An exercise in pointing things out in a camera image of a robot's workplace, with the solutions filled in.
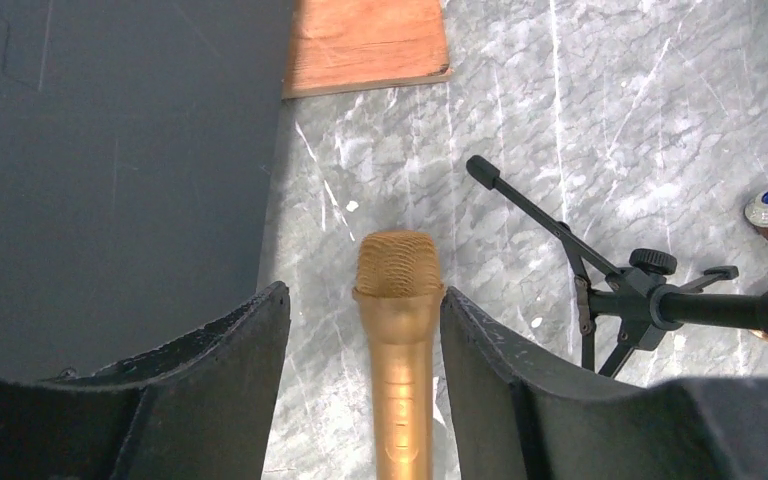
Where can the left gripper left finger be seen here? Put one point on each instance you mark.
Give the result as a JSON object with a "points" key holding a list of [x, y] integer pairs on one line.
{"points": [[198, 407]]}

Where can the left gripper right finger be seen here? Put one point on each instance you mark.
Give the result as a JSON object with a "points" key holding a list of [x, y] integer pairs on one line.
{"points": [[521, 412]]}

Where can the black tripod shock mount stand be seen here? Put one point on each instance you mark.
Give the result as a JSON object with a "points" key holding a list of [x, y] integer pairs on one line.
{"points": [[639, 293]]}

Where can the gold microphone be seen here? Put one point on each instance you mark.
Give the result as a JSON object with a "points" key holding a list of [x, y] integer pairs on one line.
{"points": [[398, 290]]}

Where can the wooden board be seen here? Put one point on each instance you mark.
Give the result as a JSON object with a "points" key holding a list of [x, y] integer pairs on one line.
{"points": [[340, 46]]}

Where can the blue network switch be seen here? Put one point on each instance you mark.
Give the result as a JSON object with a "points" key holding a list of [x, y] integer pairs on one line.
{"points": [[137, 141]]}

